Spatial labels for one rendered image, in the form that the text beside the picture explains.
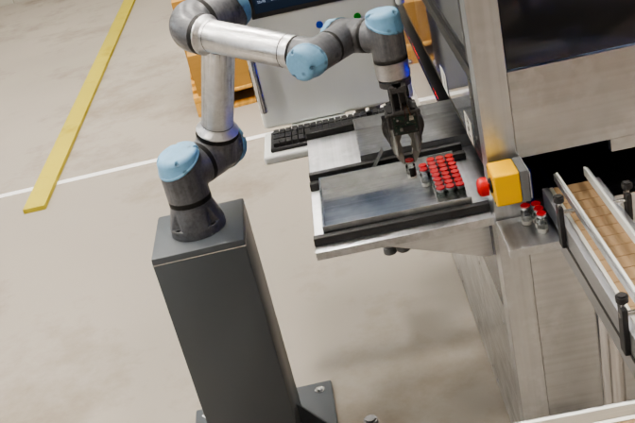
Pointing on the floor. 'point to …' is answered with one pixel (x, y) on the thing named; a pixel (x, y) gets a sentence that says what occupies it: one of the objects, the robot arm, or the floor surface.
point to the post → (497, 133)
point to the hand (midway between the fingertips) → (408, 156)
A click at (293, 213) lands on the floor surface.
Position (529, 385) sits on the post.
